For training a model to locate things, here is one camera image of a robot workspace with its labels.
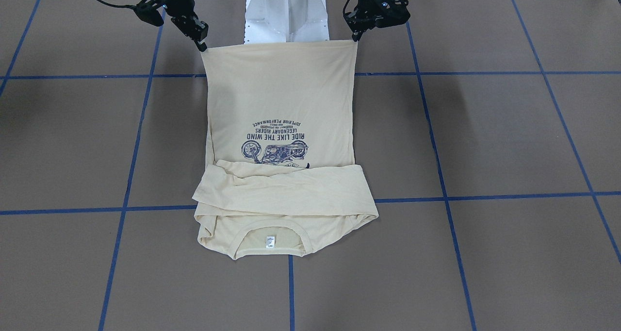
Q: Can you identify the cream long-sleeve printed shirt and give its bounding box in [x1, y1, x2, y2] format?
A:
[193, 40, 379, 260]

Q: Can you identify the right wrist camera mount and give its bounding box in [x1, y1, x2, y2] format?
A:
[131, 0, 167, 27]

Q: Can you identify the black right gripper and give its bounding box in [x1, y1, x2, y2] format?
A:
[164, 0, 209, 52]

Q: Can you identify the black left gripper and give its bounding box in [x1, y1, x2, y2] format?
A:
[343, 0, 381, 43]

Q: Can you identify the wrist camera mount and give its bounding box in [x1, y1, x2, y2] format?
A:
[131, 0, 167, 27]
[375, 0, 410, 28]

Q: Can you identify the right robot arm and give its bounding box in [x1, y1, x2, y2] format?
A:
[145, 0, 209, 52]

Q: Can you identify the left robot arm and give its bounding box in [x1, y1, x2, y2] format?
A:
[343, 0, 410, 42]

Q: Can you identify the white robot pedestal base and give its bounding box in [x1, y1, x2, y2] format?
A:
[244, 0, 329, 44]

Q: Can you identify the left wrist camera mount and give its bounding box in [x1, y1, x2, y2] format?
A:
[375, 0, 410, 28]

